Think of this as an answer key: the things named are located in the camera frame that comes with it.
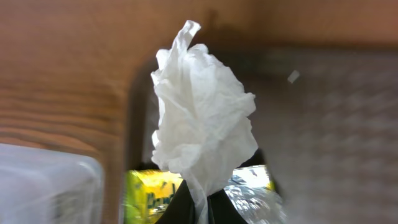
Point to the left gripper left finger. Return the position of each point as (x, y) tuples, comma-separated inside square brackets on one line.
[(181, 210)]

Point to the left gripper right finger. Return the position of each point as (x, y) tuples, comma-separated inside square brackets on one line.
[(222, 211)]

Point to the yellow green snack wrapper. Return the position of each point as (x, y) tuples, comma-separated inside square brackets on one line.
[(251, 190)]

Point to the white tissue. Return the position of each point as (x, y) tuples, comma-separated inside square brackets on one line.
[(204, 129)]

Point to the clear plastic waste bin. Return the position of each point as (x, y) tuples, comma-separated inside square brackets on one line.
[(40, 186)]

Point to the dark brown serving tray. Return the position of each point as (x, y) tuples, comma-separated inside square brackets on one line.
[(326, 124)]

